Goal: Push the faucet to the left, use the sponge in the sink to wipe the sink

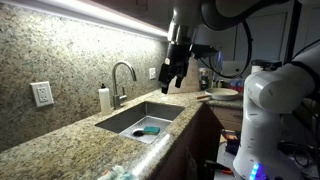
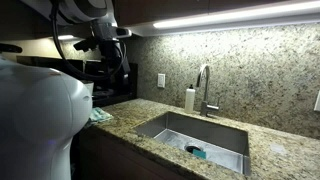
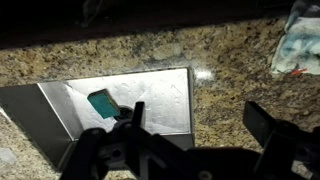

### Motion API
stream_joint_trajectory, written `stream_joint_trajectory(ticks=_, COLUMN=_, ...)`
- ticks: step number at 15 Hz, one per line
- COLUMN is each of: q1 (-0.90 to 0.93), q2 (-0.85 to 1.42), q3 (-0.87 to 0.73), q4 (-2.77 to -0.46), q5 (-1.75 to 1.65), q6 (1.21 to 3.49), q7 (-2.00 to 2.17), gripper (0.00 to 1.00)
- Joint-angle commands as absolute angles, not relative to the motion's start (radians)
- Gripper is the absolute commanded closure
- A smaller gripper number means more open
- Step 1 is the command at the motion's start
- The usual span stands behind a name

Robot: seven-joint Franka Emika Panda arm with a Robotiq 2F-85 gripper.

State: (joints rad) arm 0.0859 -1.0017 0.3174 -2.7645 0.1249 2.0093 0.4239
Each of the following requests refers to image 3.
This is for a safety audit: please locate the clear tape patch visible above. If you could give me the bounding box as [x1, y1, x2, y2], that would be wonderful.
[0, 148, 17, 165]

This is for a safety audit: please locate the teal sponge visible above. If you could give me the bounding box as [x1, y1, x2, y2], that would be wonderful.
[87, 88, 121, 120]

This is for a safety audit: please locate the small orange object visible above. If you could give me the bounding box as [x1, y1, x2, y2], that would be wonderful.
[289, 68, 308, 76]

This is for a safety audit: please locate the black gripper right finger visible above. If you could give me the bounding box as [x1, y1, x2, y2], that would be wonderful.
[242, 100, 320, 180]

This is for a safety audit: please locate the stainless steel sink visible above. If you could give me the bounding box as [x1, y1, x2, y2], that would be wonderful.
[0, 68, 196, 171]

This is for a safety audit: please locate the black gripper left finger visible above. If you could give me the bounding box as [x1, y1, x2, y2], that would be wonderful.
[59, 101, 214, 180]

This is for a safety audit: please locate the blue white cloth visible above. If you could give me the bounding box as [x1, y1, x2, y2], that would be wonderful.
[270, 0, 320, 76]

